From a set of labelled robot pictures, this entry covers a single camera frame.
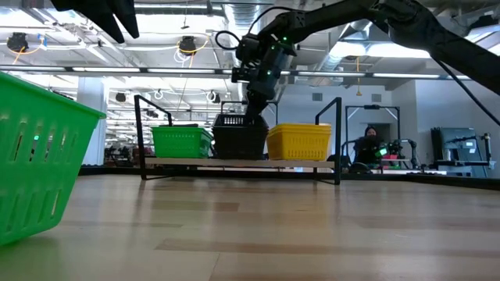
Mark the person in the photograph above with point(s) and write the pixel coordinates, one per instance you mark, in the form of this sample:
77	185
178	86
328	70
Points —
369	150

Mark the black framed wooden shelf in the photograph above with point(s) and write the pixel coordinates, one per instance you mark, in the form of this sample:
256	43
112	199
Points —
242	162

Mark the dark equipment rack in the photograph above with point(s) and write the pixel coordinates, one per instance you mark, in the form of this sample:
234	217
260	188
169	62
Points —
453	144

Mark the silver ventilation duct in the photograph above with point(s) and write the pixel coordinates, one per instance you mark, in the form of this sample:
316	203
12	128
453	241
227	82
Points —
340	58

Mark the black ceiling device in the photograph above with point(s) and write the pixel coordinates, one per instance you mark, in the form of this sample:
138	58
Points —
188	45
17	42

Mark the black aluminium table frame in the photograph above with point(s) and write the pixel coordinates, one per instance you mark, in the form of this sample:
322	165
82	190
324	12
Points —
449	181

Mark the white building column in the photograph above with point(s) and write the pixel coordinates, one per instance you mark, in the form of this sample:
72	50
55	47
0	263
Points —
91	129

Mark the black background robot arm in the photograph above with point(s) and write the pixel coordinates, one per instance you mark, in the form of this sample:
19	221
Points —
412	150

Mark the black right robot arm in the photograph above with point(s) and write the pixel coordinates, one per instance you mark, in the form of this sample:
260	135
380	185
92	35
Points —
429	35

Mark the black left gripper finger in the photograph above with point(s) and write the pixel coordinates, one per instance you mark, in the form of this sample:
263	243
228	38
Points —
127	15
97	9

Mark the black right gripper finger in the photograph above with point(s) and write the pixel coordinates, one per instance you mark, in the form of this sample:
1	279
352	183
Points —
252	105
265	103

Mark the black background station frame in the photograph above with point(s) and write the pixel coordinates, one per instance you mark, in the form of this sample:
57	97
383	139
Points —
371	106

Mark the wall air vent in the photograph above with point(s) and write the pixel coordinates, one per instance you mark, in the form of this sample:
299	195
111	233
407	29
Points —
376	98
317	97

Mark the green plastic basket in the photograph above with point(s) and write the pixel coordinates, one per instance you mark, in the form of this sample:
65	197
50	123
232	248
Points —
23	101
181	155

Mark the long ceiling light bar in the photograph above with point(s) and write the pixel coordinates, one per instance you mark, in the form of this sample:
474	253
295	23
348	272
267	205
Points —
105	70

